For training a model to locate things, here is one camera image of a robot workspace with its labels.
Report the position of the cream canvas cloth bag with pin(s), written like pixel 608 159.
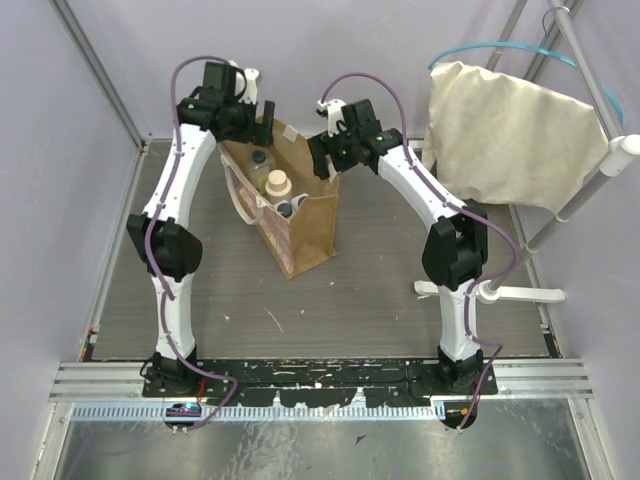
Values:
pixel 498 139

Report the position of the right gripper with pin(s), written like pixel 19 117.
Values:
pixel 322 145

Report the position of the white bottle black cap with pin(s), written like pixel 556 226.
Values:
pixel 285 209
pixel 298 200

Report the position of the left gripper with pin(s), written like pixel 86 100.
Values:
pixel 266 123

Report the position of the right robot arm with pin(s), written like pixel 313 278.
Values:
pixel 456 248

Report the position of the teal hanger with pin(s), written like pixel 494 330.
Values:
pixel 497 45

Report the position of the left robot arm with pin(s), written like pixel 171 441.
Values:
pixel 160 234

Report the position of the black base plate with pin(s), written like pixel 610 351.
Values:
pixel 314 383

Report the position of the brown paper bag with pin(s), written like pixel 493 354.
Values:
pixel 306 239

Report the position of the clear glass bottle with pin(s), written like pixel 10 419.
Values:
pixel 262 162

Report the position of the beige round bottle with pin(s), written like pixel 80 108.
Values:
pixel 278 187

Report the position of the white rack foot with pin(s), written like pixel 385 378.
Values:
pixel 505 293

